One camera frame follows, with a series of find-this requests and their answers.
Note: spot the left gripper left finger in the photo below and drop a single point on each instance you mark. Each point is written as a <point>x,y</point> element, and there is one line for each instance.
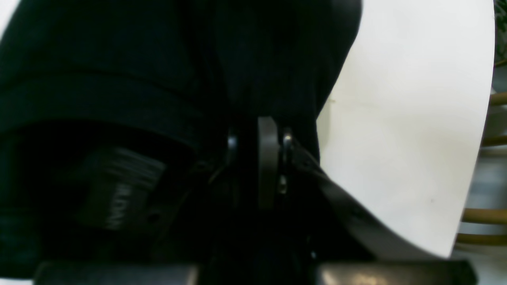
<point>126,208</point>

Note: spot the black flame graphic T-shirt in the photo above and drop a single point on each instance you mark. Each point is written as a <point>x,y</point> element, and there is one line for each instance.
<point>188,71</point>

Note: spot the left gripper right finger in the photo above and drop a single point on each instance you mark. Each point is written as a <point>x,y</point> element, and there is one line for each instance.
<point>344,243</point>

